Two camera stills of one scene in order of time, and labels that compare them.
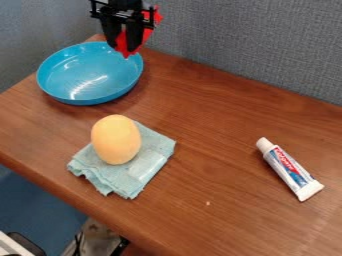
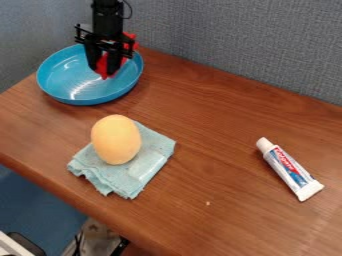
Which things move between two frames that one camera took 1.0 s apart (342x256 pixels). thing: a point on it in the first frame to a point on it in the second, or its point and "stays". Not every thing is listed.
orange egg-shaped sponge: x=116 y=139 stays
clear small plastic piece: x=146 y=163 stays
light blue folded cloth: x=124 y=179 stays
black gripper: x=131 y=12 to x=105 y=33
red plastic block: x=154 y=16 to x=101 y=66
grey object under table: x=96 y=240 stays
